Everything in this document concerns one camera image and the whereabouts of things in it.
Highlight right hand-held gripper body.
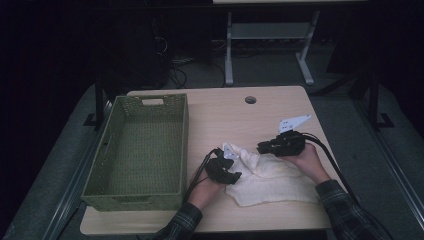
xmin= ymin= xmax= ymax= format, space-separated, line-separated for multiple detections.
xmin=266 ymin=114 xmax=313 ymax=158

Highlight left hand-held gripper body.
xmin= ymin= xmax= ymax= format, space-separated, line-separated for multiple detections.
xmin=204 ymin=143 xmax=240 ymax=185

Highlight cream towel with bear print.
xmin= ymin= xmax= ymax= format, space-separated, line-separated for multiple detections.
xmin=222 ymin=142 xmax=320 ymax=208

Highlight green woven basket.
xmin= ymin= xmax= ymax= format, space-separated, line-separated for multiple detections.
xmin=80 ymin=93 xmax=190 ymax=213

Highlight person's right hand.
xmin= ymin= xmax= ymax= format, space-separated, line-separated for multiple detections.
xmin=283 ymin=142 xmax=332 ymax=185

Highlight person's left hand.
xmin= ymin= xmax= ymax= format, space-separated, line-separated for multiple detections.
xmin=188 ymin=168 xmax=225 ymax=212

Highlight black metal stand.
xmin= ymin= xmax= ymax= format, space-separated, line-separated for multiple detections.
xmin=83 ymin=75 xmax=106 ymax=130
xmin=367 ymin=71 xmax=395 ymax=132

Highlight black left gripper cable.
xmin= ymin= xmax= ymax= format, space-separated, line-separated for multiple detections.
xmin=182 ymin=147 xmax=219 ymax=206

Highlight black floor cables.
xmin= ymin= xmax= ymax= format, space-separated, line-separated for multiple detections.
xmin=153 ymin=34 xmax=228 ymax=90

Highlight aluminium rail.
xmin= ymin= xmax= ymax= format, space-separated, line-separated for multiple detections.
xmin=42 ymin=99 xmax=114 ymax=240
xmin=353 ymin=99 xmax=424 ymax=232

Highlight white metal table frame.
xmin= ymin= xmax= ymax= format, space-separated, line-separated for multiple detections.
xmin=213 ymin=0 xmax=368 ymax=87

